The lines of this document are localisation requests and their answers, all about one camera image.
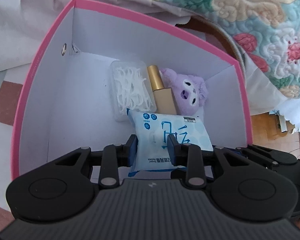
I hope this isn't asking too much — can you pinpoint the blue wet wipes pack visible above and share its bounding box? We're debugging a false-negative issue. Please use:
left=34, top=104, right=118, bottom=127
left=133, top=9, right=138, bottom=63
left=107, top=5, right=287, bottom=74
left=127, top=109, right=213, bottom=177

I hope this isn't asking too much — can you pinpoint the clear floss pick box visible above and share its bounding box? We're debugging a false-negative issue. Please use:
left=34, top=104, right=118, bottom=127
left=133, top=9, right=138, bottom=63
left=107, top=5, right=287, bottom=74
left=109, top=60, right=157, bottom=122

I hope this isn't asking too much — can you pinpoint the gold lipstick tube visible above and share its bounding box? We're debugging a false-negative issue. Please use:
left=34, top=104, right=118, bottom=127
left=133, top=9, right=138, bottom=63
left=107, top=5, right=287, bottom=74
left=147, top=65, right=177, bottom=115

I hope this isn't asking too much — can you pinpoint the purple plush toy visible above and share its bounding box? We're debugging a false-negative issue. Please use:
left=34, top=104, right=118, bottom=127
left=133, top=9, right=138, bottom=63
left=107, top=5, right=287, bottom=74
left=160, top=68, right=208, bottom=116

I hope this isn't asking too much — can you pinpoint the pink cardboard storage box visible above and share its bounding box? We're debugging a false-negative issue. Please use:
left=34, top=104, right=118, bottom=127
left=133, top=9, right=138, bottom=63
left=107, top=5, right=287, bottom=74
left=11, top=0, right=253, bottom=178

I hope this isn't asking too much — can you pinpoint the round patterned rug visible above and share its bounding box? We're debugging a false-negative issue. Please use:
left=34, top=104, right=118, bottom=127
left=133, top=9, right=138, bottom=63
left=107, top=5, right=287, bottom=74
left=0, top=16, right=243, bottom=231

